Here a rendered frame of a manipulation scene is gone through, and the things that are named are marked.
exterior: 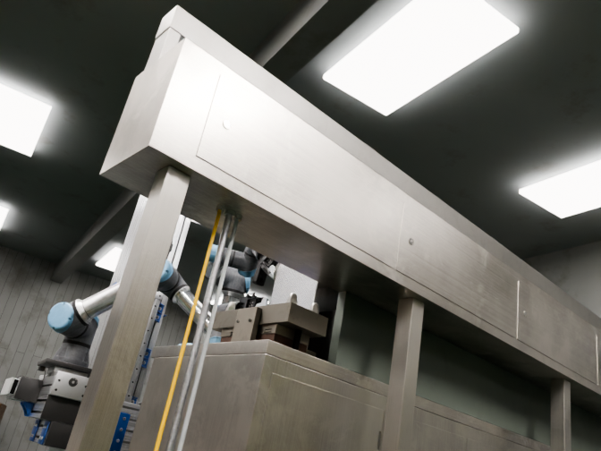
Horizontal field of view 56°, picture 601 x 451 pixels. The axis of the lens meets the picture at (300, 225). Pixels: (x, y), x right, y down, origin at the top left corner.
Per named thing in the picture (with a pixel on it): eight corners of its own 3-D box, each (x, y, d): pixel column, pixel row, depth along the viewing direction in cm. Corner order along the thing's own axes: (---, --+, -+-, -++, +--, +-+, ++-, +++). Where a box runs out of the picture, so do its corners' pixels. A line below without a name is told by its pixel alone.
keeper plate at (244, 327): (235, 344, 179) (242, 310, 183) (254, 343, 172) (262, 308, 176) (229, 342, 177) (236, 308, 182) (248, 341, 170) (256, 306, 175)
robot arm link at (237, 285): (194, 373, 272) (223, 265, 287) (224, 379, 275) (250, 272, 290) (196, 374, 261) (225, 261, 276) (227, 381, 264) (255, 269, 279)
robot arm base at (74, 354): (47, 362, 242) (56, 339, 246) (82, 370, 249) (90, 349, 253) (55, 360, 230) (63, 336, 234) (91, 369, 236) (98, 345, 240)
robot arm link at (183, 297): (156, 287, 255) (226, 363, 237) (148, 279, 245) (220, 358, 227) (176, 270, 258) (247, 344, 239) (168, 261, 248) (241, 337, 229)
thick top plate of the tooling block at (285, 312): (246, 342, 202) (250, 325, 205) (325, 336, 173) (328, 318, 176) (210, 328, 193) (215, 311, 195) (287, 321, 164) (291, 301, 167)
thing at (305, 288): (265, 331, 204) (275, 283, 211) (309, 327, 187) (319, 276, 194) (264, 330, 203) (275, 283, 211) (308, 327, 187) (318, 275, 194)
